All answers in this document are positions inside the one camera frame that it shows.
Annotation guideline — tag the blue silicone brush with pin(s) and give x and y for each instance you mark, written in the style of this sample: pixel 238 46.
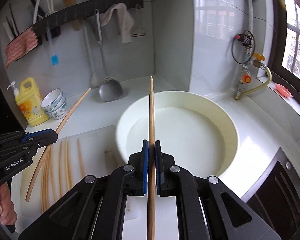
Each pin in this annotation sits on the blue silicone brush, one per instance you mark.
pixel 50 35

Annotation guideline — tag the yellow detergent bottle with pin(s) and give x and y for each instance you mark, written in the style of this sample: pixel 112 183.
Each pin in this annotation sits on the yellow detergent bottle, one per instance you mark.
pixel 28 99

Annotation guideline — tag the pink striped cloth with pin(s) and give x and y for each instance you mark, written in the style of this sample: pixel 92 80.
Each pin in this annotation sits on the pink striped cloth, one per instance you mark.
pixel 20 46

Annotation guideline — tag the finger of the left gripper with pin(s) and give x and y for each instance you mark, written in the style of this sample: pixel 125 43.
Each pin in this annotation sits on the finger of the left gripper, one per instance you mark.
pixel 35 135
pixel 34 144

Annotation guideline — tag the cream round basin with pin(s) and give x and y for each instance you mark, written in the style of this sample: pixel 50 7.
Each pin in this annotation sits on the cream round basin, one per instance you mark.
pixel 196 131

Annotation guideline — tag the window frame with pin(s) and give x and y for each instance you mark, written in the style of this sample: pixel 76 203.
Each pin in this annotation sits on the window frame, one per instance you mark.
pixel 285 48

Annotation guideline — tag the white bottle brush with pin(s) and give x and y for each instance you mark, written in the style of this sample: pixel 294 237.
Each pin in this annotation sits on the white bottle brush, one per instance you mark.
pixel 94 79

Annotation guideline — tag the middle floral bowl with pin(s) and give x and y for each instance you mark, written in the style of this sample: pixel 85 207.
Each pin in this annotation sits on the middle floral bowl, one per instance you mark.
pixel 63 100

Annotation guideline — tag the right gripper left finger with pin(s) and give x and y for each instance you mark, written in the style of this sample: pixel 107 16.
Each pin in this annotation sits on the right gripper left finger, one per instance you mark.
pixel 127 180

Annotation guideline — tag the bottom floral bowl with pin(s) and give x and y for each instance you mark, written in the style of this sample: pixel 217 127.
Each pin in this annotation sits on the bottom floral bowl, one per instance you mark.
pixel 58 113

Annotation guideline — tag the pink soap dish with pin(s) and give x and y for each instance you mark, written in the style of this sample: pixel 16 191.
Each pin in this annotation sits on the pink soap dish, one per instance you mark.
pixel 283 91

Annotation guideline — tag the gas valve with pipe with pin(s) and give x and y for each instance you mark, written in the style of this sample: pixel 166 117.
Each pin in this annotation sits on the gas valve with pipe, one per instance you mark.
pixel 251 58

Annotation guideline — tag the beige hanging rag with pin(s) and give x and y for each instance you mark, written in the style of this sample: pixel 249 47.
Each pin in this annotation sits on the beige hanging rag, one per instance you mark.
pixel 126 22

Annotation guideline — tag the steel spatula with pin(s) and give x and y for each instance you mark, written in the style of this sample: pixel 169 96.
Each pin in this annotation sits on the steel spatula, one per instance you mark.
pixel 110 89

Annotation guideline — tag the left human hand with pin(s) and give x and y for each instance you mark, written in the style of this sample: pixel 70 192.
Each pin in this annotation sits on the left human hand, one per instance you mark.
pixel 8 216

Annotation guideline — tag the white cutting board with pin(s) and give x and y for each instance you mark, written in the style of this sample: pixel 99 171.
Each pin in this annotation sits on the white cutting board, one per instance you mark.
pixel 100 157

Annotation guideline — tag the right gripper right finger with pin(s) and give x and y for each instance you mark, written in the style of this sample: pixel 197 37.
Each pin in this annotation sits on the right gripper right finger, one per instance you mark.
pixel 175 181

